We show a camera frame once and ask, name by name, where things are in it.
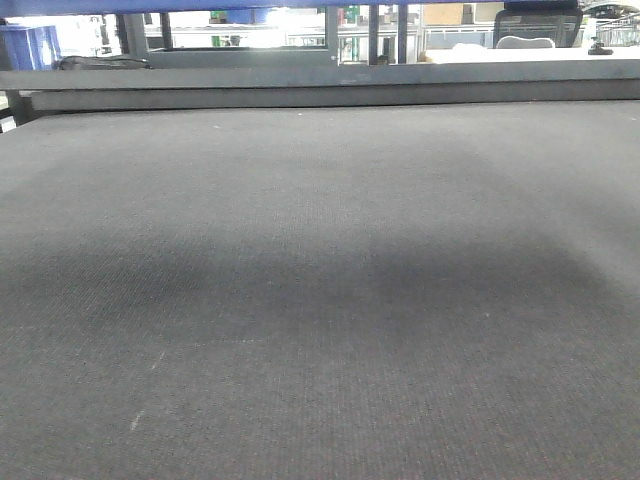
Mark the large blue plastic bin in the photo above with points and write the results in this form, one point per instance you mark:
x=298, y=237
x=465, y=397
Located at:
x=26, y=8

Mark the white table surface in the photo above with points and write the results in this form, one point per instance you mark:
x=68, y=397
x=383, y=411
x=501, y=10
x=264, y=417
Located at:
x=470, y=53

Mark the black mesh office chair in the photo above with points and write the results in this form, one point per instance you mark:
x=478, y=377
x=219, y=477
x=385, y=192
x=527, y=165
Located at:
x=557, y=22

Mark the distant blue crate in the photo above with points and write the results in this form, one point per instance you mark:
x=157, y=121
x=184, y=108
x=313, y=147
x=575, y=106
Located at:
x=29, y=48

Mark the dark grey cabinet frame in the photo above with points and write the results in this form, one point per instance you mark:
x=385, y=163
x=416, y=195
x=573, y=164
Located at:
x=263, y=37

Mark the grey conveyor side frame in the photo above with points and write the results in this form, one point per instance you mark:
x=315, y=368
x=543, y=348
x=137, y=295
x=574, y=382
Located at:
x=325, y=86

